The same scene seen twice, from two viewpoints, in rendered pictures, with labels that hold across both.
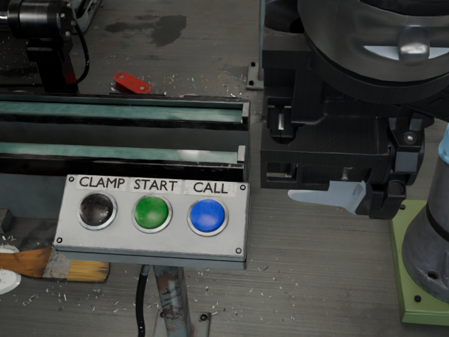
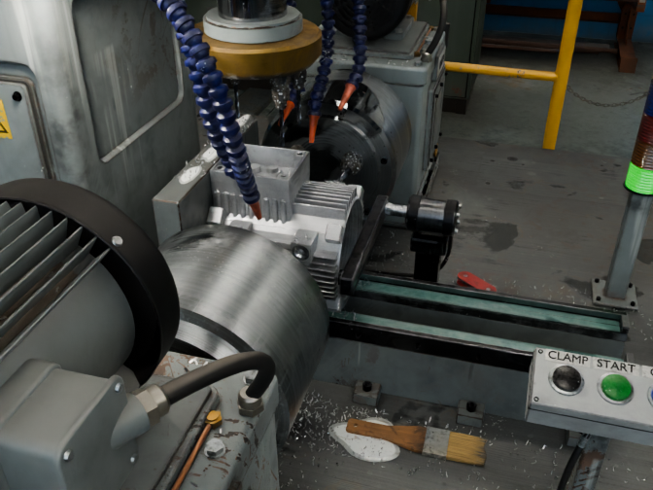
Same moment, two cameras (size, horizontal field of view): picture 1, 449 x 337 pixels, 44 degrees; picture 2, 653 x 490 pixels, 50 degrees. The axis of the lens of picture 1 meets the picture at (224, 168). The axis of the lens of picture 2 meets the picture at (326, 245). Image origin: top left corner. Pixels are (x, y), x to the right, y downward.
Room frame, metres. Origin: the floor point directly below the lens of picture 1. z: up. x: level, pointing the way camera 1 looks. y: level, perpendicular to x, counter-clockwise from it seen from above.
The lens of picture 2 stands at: (-0.27, 0.29, 1.59)
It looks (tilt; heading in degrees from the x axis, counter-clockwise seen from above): 32 degrees down; 9
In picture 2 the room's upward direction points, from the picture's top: straight up
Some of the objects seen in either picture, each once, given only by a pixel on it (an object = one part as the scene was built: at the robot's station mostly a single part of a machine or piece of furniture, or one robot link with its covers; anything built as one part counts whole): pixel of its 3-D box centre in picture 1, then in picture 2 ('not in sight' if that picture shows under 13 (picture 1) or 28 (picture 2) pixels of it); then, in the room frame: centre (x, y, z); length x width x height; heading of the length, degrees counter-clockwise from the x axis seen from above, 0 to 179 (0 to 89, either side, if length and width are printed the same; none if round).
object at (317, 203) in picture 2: not in sight; (289, 239); (0.64, 0.48, 1.02); 0.20 x 0.19 x 0.19; 83
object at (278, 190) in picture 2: not in sight; (261, 182); (0.64, 0.52, 1.11); 0.12 x 0.11 x 0.07; 83
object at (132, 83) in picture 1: (132, 86); (476, 286); (0.85, 0.17, 0.81); 0.09 x 0.03 x 0.02; 47
